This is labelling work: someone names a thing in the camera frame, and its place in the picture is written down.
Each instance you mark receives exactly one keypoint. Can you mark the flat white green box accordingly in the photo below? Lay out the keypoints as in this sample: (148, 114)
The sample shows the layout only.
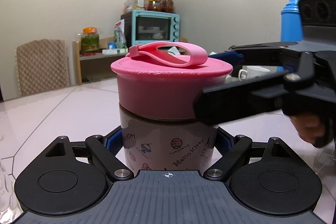
(115, 51)

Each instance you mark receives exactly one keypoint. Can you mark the glass jar with pale contents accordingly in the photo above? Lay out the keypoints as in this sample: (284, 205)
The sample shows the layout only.
(138, 3)

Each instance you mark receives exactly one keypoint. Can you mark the teal toaster oven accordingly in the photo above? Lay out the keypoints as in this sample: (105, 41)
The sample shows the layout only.
(157, 13)

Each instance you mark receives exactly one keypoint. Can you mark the printed pink thermos bottle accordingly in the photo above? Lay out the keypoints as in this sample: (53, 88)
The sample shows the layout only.
(162, 140)

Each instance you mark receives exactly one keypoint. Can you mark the person's right hand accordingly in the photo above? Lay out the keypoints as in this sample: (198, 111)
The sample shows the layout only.
(304, 129)

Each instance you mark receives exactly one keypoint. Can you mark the green pickle jar orange lid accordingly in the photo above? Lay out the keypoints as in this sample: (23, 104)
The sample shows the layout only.
(90, 40)

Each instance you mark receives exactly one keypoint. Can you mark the plastic bag behind jars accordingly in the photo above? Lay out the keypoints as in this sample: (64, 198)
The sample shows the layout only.
(128, 5)

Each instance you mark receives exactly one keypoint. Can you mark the blue thermos flask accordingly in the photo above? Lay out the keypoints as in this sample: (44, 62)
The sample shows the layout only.
(288, 24)

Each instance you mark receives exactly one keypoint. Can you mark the white printed mug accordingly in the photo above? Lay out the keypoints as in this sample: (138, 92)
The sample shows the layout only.
(256, 72)

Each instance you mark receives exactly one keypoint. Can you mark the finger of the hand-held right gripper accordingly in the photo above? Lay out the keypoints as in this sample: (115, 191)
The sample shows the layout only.
(262, 56)
(236, 100)

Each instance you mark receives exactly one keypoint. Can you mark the beige quilted chair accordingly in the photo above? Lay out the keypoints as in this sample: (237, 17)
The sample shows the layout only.
(42, 66)

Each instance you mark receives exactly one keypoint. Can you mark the small blue box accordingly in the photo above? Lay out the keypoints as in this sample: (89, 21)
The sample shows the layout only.
(111, 45)

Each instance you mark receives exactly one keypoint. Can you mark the wooden shelf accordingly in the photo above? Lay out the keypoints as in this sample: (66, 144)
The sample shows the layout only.
(76, 64)

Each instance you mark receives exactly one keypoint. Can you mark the glass jar with red contents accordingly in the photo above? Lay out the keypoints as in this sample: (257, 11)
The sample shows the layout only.
(167, 5)
(154, 5)

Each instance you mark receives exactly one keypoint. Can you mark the red flat packet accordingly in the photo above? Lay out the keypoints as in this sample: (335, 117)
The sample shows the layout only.
(88, 54)

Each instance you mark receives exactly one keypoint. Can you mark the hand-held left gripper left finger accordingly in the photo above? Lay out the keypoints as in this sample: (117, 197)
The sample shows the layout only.
(113, 144)

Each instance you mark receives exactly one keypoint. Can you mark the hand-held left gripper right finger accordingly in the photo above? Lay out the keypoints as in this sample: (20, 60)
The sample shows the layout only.
(223, 144)

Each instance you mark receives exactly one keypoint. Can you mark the green white upright packet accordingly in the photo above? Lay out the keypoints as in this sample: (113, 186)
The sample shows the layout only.
(119, 35)

